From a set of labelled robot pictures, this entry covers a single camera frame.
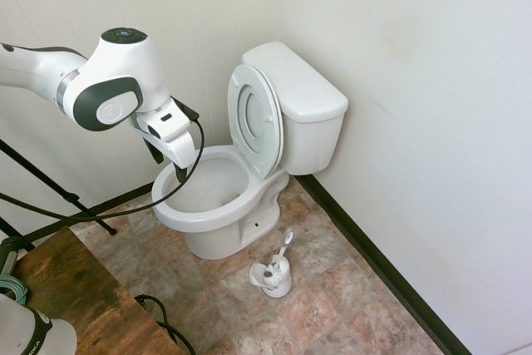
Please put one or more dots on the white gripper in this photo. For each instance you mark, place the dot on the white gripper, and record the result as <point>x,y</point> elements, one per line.
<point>172,134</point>

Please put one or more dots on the white toilet brush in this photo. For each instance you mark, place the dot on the white toilet brush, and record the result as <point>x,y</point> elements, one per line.
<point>283,247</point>

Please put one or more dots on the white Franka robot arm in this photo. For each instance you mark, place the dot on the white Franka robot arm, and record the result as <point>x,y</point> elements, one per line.
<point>120,76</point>

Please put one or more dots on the black baseboard beside toilet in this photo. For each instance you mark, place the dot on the black baseboard beside toilet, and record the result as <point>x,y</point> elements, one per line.
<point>120,201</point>

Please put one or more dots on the white toilet bowl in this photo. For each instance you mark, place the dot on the white toilet bowl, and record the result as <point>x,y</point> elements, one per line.
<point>224,222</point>

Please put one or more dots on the white toilet seat lid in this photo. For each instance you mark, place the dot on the white toilet seat lid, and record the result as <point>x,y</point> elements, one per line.
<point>257,114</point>

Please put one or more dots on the white toilet tank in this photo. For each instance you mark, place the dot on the white toilet tank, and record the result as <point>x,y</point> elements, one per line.
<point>311,143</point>

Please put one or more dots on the white toilet tank lid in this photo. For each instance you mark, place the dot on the white toilet tank lid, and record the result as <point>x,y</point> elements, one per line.
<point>299,85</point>

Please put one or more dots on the white toilet brush holder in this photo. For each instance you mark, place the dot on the white toilet brush holder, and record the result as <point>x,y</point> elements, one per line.
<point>280,286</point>

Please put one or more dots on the black baseboard behind toilet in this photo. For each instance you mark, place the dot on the black baseboard behind toilet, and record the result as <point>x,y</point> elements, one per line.
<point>374,247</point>

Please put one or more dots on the brown wooden table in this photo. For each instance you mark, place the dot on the brown wooden table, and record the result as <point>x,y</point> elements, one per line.
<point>79,292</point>

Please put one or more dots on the dark cylindrical clamp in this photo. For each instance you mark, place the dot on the dark cylindrical clamp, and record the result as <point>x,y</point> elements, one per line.
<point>10,253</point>

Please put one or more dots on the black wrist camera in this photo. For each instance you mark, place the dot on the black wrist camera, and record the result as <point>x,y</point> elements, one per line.
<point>187,110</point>

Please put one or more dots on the black camera tripod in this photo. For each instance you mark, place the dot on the black camera tripod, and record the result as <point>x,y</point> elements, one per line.
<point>45,180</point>

